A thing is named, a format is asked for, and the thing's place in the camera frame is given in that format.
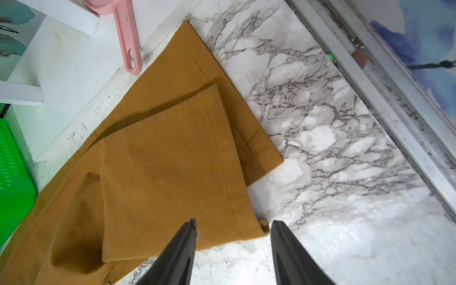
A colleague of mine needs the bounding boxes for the white step shelf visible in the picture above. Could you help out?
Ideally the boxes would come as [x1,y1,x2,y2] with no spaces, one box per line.
[0,0,193,193]

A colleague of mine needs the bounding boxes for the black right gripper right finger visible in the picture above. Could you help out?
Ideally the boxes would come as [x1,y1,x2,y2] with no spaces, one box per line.
[270,220,335,285]

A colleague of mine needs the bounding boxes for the pink dustpan brush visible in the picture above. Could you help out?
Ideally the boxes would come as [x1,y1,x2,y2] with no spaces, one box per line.
[83,0,143,76]

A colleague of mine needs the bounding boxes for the green plastic basket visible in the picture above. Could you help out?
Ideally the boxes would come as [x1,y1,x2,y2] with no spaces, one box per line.
[1,120,37,245]

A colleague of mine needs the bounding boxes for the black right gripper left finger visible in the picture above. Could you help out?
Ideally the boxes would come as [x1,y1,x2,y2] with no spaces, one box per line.
[137,218,197,285]

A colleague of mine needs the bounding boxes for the brown long pants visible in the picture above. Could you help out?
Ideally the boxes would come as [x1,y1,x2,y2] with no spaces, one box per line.
[1,21,283,285]

